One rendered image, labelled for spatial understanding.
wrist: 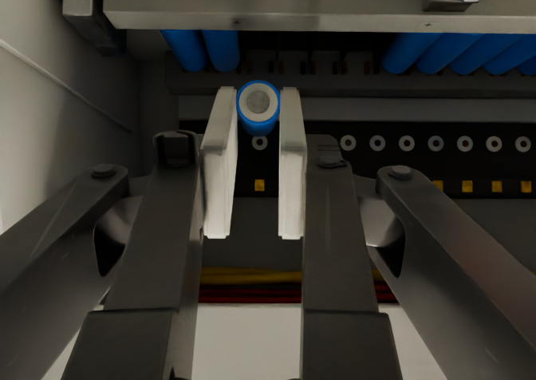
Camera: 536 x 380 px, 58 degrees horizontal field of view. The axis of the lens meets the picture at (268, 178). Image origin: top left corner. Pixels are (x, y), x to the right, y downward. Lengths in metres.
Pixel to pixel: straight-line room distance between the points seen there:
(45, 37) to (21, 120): 0.04
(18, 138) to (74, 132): 0.05
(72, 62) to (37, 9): 0.04
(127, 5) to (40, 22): 0.03
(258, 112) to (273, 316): 0.08
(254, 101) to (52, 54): 0.08
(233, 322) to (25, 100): 0.11
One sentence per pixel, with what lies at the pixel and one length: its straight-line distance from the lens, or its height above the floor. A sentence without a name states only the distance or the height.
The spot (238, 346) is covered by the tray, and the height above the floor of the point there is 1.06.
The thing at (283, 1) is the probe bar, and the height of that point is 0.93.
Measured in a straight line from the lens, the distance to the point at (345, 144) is 0.34.
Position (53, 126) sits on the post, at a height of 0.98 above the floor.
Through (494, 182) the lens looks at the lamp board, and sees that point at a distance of 0.37.
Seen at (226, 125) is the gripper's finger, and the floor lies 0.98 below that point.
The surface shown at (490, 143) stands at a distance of 0.37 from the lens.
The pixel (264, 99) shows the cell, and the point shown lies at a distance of 0.19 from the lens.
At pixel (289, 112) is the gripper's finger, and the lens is 0.17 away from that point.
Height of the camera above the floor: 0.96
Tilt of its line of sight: 11 degrees up
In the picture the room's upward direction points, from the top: 179 degrees counter-clockwise
